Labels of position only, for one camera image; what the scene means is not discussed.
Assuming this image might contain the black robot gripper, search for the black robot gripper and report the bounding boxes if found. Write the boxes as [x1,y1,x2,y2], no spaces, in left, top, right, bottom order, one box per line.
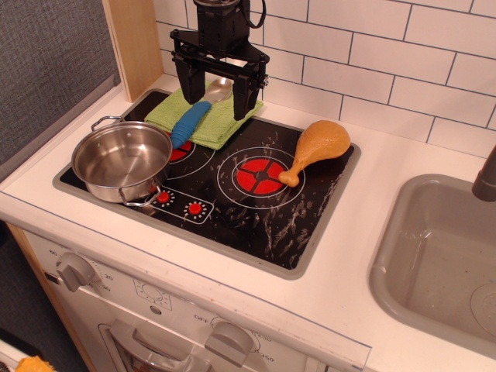
[170,1,269,121]

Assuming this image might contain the orange plastic chicken drumstick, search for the orange plastic chicken drumstick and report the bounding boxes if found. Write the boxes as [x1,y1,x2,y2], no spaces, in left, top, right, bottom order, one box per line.
[278,120,351,188]

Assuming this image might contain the stainless steel pot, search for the stainless steel pot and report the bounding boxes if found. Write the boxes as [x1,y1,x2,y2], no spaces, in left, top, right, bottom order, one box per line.
[71,115,173,208]

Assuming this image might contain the green folded cloth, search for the green folded cloth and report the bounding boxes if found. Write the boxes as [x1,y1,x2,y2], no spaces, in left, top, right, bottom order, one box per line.
[145,89,263,150]

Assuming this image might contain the black toy stovetop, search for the black toy stovetop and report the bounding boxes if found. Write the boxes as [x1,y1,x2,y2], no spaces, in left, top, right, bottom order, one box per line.
[52,88,362,281]

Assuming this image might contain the red stove knob left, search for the red stove knob left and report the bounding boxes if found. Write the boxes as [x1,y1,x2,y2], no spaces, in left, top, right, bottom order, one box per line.
[156,191,171,204]

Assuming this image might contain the red stove knob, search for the red stove knob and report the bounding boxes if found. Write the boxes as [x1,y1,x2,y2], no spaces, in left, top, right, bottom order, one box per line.
[156,191,171,204]
[186,202,203,216]

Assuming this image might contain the red stove knob right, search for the red stove knob right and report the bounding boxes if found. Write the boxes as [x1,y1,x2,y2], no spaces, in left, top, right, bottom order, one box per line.
[186,202,203,216]

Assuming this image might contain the grey timer knob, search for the grey timer knob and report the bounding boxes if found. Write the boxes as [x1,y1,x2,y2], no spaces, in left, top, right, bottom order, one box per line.
[56,253,95,292]

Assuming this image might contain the grey oven temperature knob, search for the grey oven temperature knob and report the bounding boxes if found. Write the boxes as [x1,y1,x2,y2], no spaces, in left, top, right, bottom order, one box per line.
[205,322,254,367]

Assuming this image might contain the grey faucet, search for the grey faucet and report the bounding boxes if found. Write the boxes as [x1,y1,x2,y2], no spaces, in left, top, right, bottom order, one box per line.
[472,146,496,202]

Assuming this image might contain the grey plastic sink basin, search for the grey plastic sink basin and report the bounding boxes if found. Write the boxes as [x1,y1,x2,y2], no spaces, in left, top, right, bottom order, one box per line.
[370,174,495,358]

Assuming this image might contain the orange object bottom left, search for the orange object bottom left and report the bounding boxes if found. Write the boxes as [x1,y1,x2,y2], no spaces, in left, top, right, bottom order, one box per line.
[15,356,55,372]

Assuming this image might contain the blue handled metal spoon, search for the blue handled metal spoon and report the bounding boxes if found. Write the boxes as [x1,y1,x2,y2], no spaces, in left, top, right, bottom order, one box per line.
[170,77,233,149]

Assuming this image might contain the grey oven door handle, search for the grey oven door handle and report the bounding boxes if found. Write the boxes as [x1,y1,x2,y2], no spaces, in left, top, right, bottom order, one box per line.
[109,320,213,371]

